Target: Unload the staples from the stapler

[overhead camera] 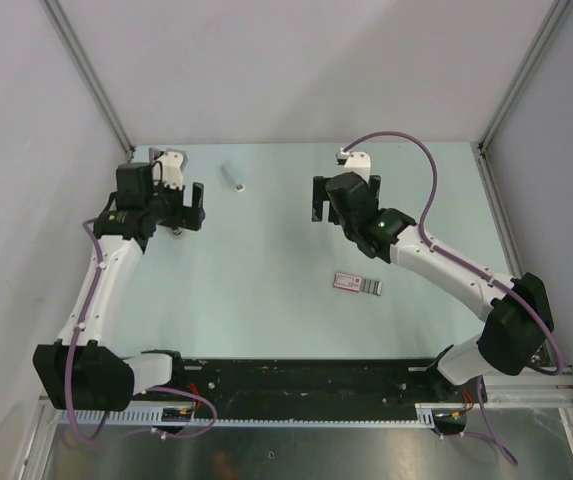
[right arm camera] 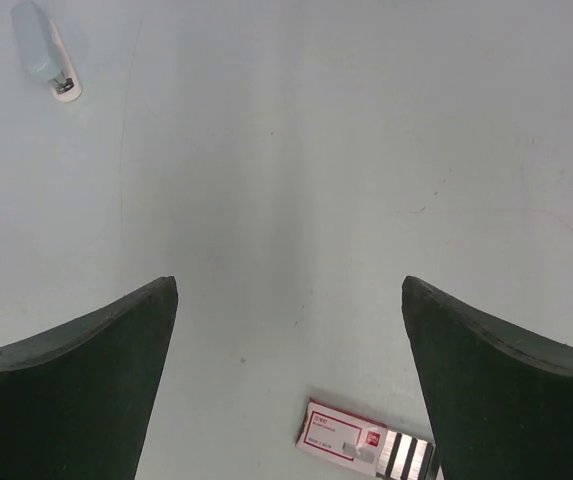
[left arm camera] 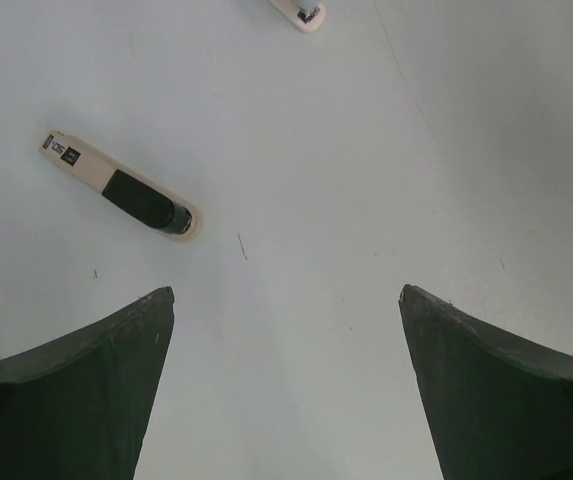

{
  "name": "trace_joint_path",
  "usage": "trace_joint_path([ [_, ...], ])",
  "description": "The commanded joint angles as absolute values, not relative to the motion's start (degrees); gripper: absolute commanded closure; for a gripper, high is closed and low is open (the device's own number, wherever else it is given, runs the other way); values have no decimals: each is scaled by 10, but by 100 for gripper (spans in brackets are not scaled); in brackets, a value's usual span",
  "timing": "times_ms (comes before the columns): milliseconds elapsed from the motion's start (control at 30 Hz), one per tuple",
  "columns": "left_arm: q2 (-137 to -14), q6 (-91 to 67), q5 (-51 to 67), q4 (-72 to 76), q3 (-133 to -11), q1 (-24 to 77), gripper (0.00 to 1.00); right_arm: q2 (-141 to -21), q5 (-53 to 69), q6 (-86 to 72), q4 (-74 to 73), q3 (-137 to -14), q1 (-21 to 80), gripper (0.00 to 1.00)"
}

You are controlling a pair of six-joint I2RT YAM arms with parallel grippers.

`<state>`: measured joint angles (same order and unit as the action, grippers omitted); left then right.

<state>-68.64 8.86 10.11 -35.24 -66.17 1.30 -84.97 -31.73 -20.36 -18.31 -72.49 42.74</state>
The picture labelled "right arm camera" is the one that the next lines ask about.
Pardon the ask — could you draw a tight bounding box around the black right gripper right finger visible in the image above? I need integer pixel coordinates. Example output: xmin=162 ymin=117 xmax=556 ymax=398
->
xmin=402 ymin=276 xmax=573 ymax=479

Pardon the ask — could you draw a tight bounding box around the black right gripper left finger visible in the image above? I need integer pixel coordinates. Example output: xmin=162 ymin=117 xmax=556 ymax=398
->
xmin=0 ymin=276 xmax=178 ymax=479

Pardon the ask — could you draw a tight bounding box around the light blue stapler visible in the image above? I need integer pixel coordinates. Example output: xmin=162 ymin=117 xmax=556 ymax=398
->
xmin=11 ymin=1 xmax=83 ymax=103

